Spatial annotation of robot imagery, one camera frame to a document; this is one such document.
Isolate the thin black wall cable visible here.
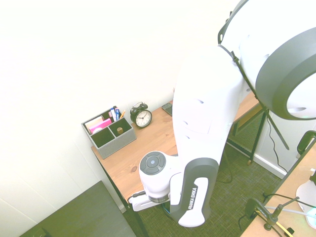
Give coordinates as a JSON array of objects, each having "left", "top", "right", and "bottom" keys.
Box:
[{"left": 268, "top": 118, "right": 289, "bottom": 174}]

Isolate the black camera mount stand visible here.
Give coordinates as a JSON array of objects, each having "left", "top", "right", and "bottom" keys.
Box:
[{"left": 237, "top": 197, "right": 301, "bottom": 232}]

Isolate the black cabinet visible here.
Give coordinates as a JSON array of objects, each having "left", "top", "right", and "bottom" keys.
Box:
[{"left": 18, "top": 180, "right": 135, "bottom": 237}]

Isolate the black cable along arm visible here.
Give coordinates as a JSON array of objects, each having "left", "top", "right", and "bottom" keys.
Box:
[{"left": 217, "top": 0, "right": 290, "bottom": 151}]

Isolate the black clamp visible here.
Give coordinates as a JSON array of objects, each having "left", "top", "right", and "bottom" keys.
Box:
[{"left": 296, "top": 130, "right": 316, "bottom": 159}]

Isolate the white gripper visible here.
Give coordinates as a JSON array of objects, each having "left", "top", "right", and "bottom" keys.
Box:
[{"left": 131, "top": 196, "right": 171, "bottom": 212}]

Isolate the yellow tape strip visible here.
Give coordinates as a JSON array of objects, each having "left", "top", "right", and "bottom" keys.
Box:
[{"left": 273, "top": 221, "right": 295, "bottom": 237}]

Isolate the white lamp base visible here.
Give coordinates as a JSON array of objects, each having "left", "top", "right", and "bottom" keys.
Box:
[{"left": 296, "top": 167, "right": 316, "bottom": 206}]

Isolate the tan notepad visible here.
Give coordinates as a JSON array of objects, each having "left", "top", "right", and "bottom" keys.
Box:
[{"left": 85, "top": 115, "right": 105, "bottom": 132}]

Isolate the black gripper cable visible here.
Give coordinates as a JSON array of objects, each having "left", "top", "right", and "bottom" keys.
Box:
[{"left": 126, "top": 190, "right": 147, "bottom": 204}]

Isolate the grey fabric desk organizer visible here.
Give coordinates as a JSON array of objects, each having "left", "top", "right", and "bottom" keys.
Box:
[{"left": 81, "top": 108, "right": 137, "bottom": 159}]

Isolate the black mesh desk panel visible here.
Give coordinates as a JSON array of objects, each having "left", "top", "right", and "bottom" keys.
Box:
[{"left": 226, "top": 110, "right": 269, "bottom": 164}]

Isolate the clear plastic tube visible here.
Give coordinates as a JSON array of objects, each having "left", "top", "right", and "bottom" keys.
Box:
[{"left": 254, "top": 205, "right": 308, "bottom": 217}]

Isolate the black twin-bell alarm clock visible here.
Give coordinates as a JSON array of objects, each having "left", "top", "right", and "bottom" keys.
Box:
[{"left": 129, "top": 101, "right": 153, "bottom": 130}]

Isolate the black metal desk frame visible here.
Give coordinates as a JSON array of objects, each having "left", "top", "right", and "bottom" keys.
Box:
[{"left": 90, "top": 147, "right": 149, "bottom": 237}]

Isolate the pink sticky note pad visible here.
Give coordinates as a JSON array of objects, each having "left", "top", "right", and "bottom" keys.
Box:
[{"left": 88, "top": 118, "right": 113, "bottom": 135}]

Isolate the dark calculator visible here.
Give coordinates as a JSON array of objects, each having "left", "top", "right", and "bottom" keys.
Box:
[{"left": 161, "top": 101, "right": 174, "bottom": 117}]

